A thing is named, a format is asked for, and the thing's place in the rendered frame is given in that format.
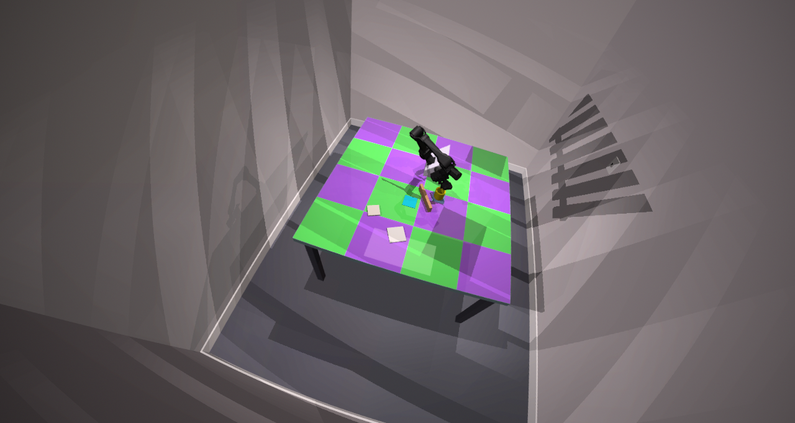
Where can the white flat bar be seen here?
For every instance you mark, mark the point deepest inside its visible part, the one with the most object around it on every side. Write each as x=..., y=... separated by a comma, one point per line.
x=396, y=234

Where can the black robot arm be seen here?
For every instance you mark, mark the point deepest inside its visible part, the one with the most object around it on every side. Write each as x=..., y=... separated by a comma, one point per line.
x=427, y=147

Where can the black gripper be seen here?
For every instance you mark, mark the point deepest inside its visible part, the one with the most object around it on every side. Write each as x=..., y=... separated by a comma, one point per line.
x=445, y=184

